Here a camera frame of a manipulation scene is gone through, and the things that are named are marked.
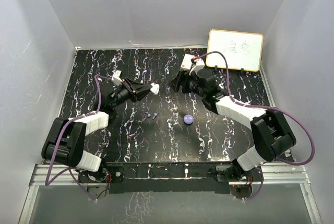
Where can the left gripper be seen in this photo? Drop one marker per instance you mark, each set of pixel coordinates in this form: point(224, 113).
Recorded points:
point(141, 90)

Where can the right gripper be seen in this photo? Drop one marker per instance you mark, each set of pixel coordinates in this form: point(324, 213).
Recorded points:
point(186, 77)

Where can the white earbud charging case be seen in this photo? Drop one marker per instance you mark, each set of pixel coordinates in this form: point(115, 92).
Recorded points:
point(154, 88)

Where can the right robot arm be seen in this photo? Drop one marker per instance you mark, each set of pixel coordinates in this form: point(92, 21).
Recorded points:
point(271, 132)

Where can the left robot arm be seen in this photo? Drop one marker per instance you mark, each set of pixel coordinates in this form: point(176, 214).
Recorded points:
point(66, 137)

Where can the white green box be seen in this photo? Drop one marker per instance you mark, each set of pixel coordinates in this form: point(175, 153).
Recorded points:
point(187, 62)

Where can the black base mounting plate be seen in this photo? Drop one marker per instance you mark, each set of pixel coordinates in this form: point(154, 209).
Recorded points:
point(218, 177)

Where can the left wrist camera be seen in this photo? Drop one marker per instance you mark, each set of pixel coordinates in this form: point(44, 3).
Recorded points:
point(117, 77)

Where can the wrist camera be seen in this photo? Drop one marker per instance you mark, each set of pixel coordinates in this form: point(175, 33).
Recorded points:
point(197, 65)
point(117, 77)

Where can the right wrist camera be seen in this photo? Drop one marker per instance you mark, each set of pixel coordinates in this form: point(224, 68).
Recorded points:
point(197, 65)

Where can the white whiteboard yellow frame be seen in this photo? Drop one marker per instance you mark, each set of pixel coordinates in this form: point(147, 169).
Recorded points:
point(236, 50)

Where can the aluminium frame rail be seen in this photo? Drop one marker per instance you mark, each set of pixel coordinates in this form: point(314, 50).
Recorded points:
point(282, 196)

